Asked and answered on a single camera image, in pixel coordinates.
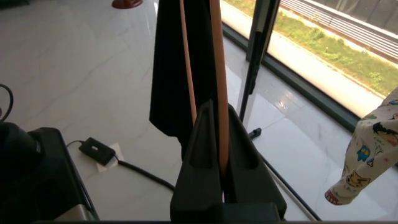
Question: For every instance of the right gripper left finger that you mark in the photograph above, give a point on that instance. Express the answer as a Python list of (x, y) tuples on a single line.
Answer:
[(196, 186)]

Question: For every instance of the red round-foot stand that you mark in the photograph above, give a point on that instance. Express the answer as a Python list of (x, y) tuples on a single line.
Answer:
[(127, 3)]

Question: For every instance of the black clothes rack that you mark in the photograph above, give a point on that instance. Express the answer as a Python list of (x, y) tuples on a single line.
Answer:
[(248, 87)]

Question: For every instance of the black garment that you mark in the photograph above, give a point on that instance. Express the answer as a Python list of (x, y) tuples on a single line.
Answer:
[(169, 77)]

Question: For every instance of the black power adapter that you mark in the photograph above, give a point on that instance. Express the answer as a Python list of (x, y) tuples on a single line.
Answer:
[(96, 151)]

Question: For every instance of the cream printed garment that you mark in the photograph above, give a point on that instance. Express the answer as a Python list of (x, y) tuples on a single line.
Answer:
[(370, 161)]

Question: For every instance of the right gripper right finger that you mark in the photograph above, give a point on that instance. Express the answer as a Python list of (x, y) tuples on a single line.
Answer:
[(252, 193)]

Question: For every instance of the window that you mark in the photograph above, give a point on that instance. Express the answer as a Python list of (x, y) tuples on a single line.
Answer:
[(267, 15)]

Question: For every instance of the pink clothes hanger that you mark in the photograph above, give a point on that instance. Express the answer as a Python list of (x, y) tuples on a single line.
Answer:
[(219, 77)]

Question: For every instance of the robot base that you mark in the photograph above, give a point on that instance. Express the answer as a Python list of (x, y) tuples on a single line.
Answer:
[(46, 174)]

